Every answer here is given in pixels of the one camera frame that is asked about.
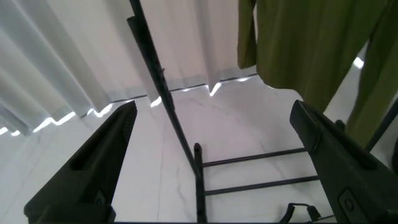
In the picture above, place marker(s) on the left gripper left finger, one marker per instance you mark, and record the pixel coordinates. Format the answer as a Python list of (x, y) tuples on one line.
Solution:
[(87, 174)]

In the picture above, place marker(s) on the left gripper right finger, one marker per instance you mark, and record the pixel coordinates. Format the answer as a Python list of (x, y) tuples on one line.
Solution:
[(351, 180)]

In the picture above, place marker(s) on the green long-sleeved shirt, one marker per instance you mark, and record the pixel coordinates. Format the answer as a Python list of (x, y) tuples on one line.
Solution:
[(295, 40)]

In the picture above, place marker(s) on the black clothes rack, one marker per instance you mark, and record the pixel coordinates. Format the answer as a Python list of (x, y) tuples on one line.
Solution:
[(151, 62)]

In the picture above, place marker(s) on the white curtain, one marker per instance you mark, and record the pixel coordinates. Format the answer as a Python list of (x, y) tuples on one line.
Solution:
[(62, 46)]

